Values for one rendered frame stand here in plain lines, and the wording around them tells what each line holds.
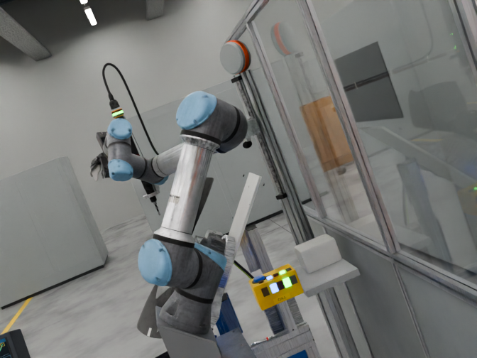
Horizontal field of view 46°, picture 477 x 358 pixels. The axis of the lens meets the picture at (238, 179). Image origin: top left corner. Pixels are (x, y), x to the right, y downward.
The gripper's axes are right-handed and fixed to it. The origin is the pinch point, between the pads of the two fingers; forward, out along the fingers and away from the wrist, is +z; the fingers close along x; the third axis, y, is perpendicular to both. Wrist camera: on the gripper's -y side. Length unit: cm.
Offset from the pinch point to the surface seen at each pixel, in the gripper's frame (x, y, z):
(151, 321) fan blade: 13, 52, 39
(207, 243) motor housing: 40, 29, 21
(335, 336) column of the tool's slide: 108, 78, 64
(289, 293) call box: 47, 65, -18
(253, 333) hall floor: 136, 49, 217
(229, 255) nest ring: 45, 38, 15
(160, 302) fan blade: 17, 46, 35
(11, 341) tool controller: -41, 51, 10
